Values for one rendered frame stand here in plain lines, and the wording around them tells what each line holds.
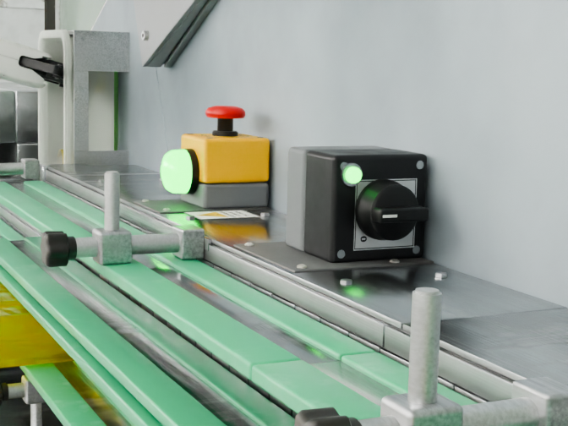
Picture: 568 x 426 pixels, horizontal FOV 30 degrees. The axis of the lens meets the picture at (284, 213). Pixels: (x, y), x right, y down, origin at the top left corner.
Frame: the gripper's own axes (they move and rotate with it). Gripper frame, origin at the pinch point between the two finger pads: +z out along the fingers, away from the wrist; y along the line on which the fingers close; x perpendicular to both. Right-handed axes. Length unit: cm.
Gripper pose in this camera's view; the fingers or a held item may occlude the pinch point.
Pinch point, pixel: (79, 79)
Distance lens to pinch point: 156.0
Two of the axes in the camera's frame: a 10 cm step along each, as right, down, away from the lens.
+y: 4.3, 1.2, -9.0
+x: 2.5, -9.7, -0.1
